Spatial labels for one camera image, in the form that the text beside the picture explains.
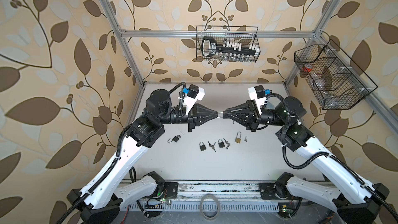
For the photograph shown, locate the black padlock left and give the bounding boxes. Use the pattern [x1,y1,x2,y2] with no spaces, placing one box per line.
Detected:
[167,135,181,144]

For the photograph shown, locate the black tool rack in basket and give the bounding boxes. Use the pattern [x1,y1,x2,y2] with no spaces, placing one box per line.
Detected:
[199,36,260,59]

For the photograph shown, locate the black padlock with keys middle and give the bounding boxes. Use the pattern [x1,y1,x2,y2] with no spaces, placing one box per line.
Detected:
[218,139,231,150]

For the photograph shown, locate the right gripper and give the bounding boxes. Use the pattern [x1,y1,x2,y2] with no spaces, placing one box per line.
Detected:
[226,101,286,134]

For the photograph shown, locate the right wire basket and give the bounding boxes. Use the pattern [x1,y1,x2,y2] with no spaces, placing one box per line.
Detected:
[294,39,378,110]

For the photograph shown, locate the back wire basket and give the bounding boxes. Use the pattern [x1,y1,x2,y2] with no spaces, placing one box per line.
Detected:
[196,25,261,63]

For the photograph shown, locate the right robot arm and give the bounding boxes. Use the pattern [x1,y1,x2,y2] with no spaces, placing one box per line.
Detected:
[222,93,398,224]

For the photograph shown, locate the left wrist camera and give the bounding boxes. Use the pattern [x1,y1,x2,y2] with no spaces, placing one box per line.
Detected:
[182,84,205,114]

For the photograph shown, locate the red cap in basket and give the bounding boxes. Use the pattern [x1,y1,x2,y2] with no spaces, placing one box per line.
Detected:
[302,63,313,74]

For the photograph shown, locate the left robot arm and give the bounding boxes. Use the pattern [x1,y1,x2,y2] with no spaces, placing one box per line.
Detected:
[57,83,218,224]

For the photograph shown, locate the black padlock with keys bottom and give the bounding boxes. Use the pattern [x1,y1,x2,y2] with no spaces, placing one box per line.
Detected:
[199,142,216,152]

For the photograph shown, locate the brass padlock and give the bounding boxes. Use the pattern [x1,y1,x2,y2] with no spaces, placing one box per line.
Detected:
[235,131,241,144]

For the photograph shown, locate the tape roll ring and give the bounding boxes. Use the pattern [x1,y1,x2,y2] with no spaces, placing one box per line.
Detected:
[198,193,221,220]

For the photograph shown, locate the wire basket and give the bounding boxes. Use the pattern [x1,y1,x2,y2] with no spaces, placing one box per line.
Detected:
[196,25,261,63]
[294,39,378,110]

